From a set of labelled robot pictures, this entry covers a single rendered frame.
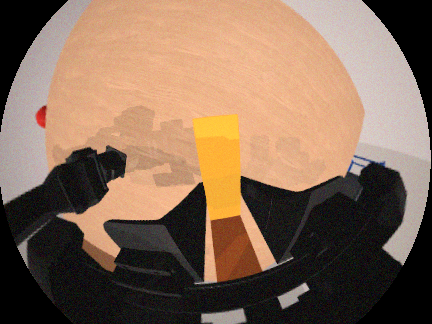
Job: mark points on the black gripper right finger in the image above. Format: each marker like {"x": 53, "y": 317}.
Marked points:
{"x": 280, "y": 214}

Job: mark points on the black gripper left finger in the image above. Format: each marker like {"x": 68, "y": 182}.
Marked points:
{"x": 180, "y": 232}

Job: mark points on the orange bar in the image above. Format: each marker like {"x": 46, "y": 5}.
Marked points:
{"x": 218, "y": 149}

